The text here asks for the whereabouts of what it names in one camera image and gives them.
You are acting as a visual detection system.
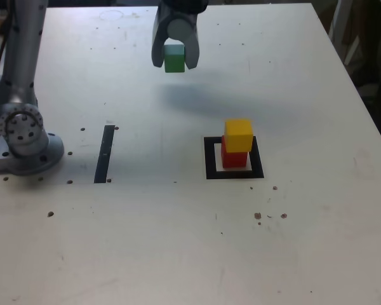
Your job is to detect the black tape strip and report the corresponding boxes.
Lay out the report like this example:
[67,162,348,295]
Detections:
[93,125,116,184]

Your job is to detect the green cube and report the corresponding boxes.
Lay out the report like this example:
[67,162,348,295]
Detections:
[163,44,187,74]

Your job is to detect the red cube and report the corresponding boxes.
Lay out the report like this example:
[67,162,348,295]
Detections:
[220,135,250,169]

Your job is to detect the white background post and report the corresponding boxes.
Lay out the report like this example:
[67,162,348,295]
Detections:
[328,0,349,44]

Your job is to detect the yellow cube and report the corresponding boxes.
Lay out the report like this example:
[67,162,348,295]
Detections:
[224,118,255,154]

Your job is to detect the black tape square outline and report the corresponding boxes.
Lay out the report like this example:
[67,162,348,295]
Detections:
[203,135,265,180]

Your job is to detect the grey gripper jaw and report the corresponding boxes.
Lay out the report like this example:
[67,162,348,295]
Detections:
[150,5,171,68]
[166,13,201,71]

